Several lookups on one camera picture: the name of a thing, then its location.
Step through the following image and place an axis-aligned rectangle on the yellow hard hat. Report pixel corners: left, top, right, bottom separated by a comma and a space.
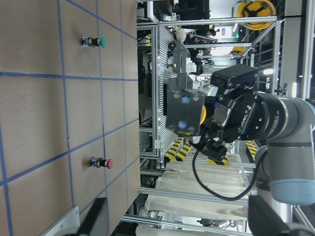
236, 0, 276, 30

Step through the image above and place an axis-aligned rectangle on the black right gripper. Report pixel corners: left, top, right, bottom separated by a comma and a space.
190, 83, 268, 161

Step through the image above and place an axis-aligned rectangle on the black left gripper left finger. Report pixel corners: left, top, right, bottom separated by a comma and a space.
76, 198, 109, 236

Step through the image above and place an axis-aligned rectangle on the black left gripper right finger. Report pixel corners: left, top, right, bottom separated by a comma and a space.
248, 195, 293, 236

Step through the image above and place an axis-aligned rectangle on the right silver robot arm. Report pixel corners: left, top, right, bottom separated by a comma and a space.
192, 83, 315, 206

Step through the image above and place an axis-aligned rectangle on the red push button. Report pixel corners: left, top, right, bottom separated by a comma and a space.
90, 157, 113, 169

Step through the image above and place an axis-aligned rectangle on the green push button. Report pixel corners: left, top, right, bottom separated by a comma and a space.
81, 36, 107, 48

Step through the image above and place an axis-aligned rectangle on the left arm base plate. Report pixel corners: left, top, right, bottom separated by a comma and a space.
40, 205, 80, 236

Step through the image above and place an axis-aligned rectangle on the aluminium frame shelving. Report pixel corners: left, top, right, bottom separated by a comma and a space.
136, 16, 286, 236

